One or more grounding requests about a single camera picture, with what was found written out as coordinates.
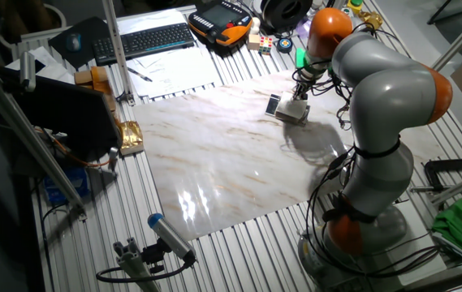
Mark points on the black and orange teach pendant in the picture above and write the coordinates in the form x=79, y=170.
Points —
x=219, y=20

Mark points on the marble pattern board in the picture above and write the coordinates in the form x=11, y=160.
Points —
x=214, y=170

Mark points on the plain wooden cube block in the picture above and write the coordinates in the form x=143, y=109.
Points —
x=253, y=41

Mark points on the green wrist flange adapter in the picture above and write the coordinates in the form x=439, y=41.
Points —
x=301, y=58

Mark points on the dark computer mouse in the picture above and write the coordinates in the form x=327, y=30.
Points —
x=73, y=41

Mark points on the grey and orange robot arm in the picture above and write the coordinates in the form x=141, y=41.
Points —
x=381, y=93

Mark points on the dark pen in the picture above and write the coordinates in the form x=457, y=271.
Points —
x=139, y=74

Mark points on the large black filament spool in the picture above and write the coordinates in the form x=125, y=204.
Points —
x=287, y=12

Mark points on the black monitor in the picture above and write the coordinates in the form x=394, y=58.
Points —
x=64, y=113

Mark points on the black computer keyboard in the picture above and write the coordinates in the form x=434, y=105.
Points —
x=145, y=40

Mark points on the round black disc blue print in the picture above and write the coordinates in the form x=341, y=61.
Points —
x=284, y=45

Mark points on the gold foil packet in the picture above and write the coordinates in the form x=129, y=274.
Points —
x=130, y=136

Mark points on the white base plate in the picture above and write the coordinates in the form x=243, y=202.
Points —
x=421, y=227

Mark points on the blue box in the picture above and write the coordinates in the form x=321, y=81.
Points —
x=66, y=184

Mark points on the white paper stack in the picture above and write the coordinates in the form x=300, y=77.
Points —
x=52, y=71

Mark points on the black chair legs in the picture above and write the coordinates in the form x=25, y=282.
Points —
x=458, y=8

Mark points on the printed paper sheet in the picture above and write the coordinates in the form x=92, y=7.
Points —
x=174, y=71

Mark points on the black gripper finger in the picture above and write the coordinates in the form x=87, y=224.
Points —
x=296, y=97
x=305, y=96

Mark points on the white toilet paper roll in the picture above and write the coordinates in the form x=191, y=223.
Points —
x=293, y=108

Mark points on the small white figurine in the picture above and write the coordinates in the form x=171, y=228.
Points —
x=256, y=25

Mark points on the white round chair frame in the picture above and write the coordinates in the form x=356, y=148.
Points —
x=58, y=14

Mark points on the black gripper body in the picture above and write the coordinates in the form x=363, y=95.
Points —
x=301, y=86

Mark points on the white paper sheet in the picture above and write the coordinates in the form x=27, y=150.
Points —
x=149, y=20

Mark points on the colourful puzzle cube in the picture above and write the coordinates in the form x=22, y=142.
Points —
x=266, y=45

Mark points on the black mouse pad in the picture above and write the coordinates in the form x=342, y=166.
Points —
x=88, y=28

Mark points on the silver camera on frame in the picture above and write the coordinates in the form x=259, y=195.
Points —
x=27, y=71

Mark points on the yellow box green button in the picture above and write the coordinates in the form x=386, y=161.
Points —
x=354, y=6

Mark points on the black metal clamp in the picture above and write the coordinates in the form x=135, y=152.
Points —
x=454, y=163

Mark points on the silver camera blue cap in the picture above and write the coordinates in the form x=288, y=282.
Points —
x=169, y=237

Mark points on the crumpled gold foil ball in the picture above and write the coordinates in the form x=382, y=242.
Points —
x=370, y=19

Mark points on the short aluminium stand profile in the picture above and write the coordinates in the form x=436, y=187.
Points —
x=133, y=263

